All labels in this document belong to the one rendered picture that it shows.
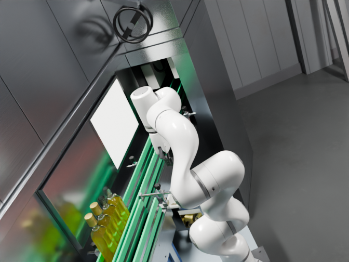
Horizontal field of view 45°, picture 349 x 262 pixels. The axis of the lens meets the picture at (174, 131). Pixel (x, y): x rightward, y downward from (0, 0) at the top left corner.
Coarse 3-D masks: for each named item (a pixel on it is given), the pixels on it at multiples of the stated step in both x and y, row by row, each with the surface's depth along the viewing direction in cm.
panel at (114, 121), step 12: (108, 96) 218; (120, 96) 231; (108, 108) 216; (120, 108) 228; (96, 120) 204; (108, 120) 214; (120, 120) 226; (132, 120) 239; (108, 132) 212; (120, 132) 224; (132, 132) 237; (108, 144) 210; (120, 144) 222; (120, 156) 220
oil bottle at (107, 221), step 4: (104, 216) 171; (108, 216) 171; (100, 220) 170; (104, 220) 169; (108, 220) 170; (112, 220) 173; (100, 224) 170; (104, 224) 169; (108, 224) 170; (112, 224) 173; (108, 228) 170; (112, 228) 172; (116, 228) 175; (112, 232) 172; (116, 232) 175; (120, 232) 178; (116, 236) 174; (120, 236) 177; (116, 240) 174
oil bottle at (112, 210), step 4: (112, 204) 176; (108, 208) 174; (112, 208) 175; (116, 208) 177; (104, 212) 174; (108, 212) 174; (112, 212) 174; (116, 212) 177; (112, 216) 174; (116, 216) 176; (120, 216) 180; (116, 220) 176; (120, 220) 179; (124, 220) 182; (116, 224) 176; (120, 224) 178; (124, 224) 181; (120, 228) 178; (124, 228) 181
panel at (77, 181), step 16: (112, 80) 225; (80, 128) 191; (80, 144) 188; (96, 144) 199; (64, 160) 175; (80, 160) 186; (96, 160) 197; (112, 160) 211; (48, 176) 166; (64, 176) 173; (80, 176) 183; (96, 176) 195; (112, 176) 208; (48, 192) 162; (64, 192) 171; (80, 192) 181; (96, 192) 192; (64, 208) 170; (80, 208) 180; (64, 224) 169; (80, 224) 178; (80, 240) 176
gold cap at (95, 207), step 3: (93, 204) 168; (96, 204) 167; (90, 207) 167; (93, 207) 166; (96, 207) 167; (99, 207) 168; (93, 210) 167; (96, 210) 167; (99, 210) 168; (93, 213) 169; (96, 213) 168; (99, 213) 168
